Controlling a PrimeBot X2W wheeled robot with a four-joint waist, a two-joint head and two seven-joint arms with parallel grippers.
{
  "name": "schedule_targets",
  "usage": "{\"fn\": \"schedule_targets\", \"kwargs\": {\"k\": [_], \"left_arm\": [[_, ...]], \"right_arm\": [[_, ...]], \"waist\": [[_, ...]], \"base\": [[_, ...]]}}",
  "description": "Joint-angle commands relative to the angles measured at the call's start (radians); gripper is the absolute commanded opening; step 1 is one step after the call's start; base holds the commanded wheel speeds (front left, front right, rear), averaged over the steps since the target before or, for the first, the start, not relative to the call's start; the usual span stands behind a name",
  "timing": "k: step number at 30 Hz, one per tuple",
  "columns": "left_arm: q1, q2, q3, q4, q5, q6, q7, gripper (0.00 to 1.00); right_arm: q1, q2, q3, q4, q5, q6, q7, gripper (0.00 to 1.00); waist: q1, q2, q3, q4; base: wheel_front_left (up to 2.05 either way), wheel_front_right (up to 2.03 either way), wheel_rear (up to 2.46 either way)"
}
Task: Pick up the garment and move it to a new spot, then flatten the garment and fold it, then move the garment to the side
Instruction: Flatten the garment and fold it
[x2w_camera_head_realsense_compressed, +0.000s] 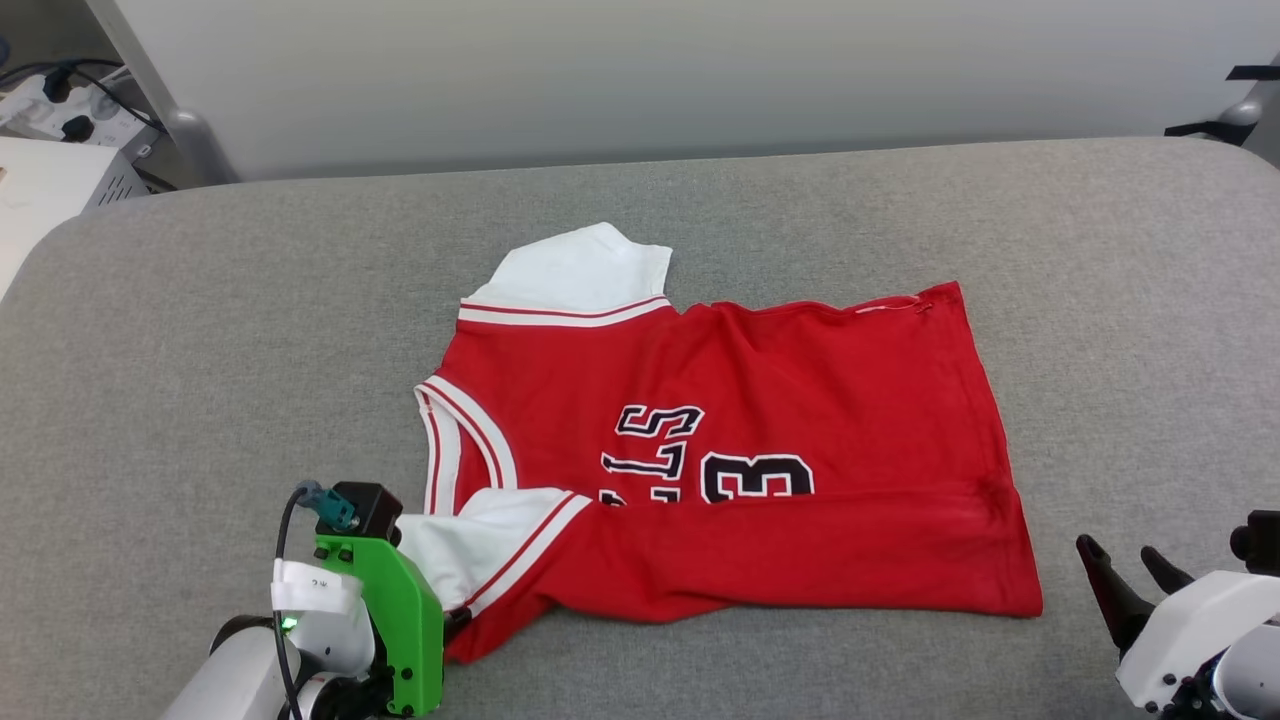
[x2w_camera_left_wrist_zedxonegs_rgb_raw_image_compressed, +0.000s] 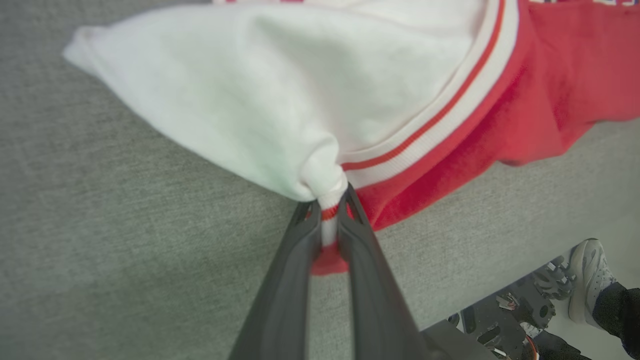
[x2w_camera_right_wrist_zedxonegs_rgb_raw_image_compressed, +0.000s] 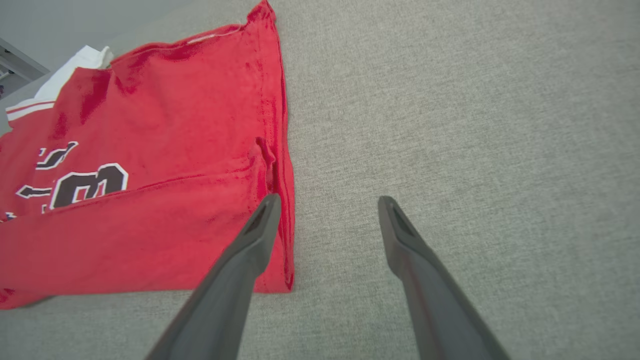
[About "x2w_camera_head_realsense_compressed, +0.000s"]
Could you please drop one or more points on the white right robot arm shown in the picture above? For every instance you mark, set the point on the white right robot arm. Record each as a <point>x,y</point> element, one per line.
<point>1255,675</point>

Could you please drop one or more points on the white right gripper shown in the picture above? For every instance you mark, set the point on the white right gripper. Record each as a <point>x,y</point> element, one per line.
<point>1180,640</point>

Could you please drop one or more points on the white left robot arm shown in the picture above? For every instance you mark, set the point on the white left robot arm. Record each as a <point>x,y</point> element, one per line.
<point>240,670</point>

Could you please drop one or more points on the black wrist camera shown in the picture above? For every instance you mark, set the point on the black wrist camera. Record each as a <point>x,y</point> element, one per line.
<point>372,510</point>
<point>1262,545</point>

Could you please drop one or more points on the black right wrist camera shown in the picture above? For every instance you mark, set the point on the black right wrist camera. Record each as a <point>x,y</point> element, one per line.
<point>1262,545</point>

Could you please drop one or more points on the white label tag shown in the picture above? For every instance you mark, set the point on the white label tag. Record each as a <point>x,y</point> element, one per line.
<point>315,585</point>

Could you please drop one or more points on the red and white jersey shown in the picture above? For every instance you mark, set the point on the red and white jersey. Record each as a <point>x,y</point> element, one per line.
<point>760,380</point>

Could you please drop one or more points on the black power plug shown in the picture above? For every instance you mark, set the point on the black power plug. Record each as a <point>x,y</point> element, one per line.
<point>77,128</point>
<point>57,85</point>

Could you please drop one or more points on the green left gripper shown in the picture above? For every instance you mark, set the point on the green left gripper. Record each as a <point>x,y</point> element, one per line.
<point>405,630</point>

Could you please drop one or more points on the white partition frame post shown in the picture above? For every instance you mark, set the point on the white partition frame post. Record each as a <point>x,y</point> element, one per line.
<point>195,140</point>

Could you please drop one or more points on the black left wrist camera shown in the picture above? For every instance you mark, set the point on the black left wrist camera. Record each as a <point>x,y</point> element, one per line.
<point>372,510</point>

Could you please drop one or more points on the large white power strip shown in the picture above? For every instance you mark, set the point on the large white power strip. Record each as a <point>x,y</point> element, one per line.
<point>105,125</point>

